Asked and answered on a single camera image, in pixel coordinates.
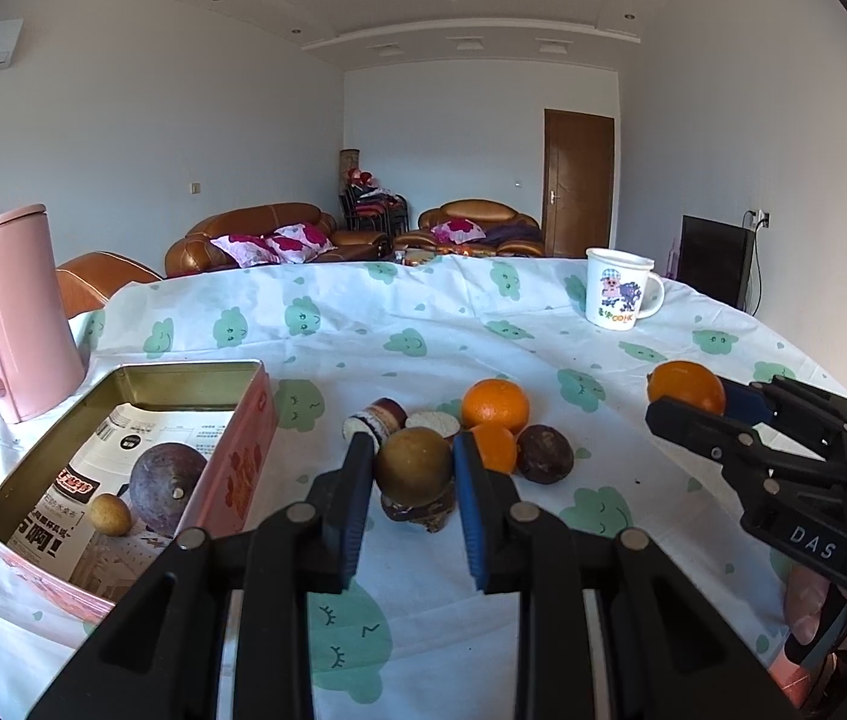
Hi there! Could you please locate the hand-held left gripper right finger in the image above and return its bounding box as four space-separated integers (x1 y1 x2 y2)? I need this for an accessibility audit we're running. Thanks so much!
452 431 800 720

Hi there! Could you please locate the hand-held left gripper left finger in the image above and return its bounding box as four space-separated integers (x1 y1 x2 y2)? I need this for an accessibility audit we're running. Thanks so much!
29 431 380 720

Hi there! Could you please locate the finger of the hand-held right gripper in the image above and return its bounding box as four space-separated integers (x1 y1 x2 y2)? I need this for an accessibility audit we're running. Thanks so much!
719 375 847 466
644 399 847 515

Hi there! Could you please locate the dark brown fruit piece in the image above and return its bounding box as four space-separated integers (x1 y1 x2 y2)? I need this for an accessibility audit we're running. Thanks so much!
380 484 458 535

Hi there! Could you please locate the small orange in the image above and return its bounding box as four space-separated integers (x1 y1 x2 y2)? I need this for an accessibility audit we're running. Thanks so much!
468 422 519 475

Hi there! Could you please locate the round brown monk fruit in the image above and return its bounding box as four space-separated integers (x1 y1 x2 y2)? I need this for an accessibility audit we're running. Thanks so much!
374 427 455 509

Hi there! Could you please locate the dark wrinkled passion fruit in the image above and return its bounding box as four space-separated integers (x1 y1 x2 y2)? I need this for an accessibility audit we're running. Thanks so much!
515 424 576 484

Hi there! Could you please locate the pink metal tin box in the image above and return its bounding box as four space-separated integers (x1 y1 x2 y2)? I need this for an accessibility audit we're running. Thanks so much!
0 360 279 623

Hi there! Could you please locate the large purple passion fruit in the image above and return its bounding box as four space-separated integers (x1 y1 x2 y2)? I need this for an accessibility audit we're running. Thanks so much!
128 443 209 539

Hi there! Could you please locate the small tan longan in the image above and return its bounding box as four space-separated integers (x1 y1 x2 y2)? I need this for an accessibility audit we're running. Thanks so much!
89 493 131 537

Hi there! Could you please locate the black television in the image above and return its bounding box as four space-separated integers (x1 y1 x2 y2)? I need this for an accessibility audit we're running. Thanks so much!
677 214 758 310

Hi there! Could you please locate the white cartoon mug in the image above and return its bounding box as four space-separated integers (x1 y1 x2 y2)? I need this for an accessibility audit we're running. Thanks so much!
584 247 666 331

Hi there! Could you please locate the green cloud print tablecloth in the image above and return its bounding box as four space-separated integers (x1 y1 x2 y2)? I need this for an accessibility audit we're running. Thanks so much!
0 253 847 720

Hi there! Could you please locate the purple blanket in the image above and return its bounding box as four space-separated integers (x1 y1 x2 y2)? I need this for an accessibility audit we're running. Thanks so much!
479 223 540 245

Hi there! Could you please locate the printed paper leaflet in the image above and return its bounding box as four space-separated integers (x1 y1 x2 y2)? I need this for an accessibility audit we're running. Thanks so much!
7 401 237 593

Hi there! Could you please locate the brown wooden door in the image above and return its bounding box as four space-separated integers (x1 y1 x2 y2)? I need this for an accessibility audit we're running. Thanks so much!
543 109 614 258

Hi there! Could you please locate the small brown leather sofa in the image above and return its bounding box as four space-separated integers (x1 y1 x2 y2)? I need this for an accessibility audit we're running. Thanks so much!
394 199 545 260

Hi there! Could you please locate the stack of dark chairs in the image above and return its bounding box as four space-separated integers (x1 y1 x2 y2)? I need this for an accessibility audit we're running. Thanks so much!
340 184 408 241

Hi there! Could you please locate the long brown leather sofa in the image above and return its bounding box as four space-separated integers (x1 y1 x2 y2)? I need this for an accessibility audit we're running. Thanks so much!
164 202 395 278

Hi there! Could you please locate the brown leather chair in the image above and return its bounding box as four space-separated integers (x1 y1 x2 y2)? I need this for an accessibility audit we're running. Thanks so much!
56 251 164 316

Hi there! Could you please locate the pink electric kettle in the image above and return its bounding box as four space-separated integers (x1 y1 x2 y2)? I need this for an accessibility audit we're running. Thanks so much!
0 204 89 425

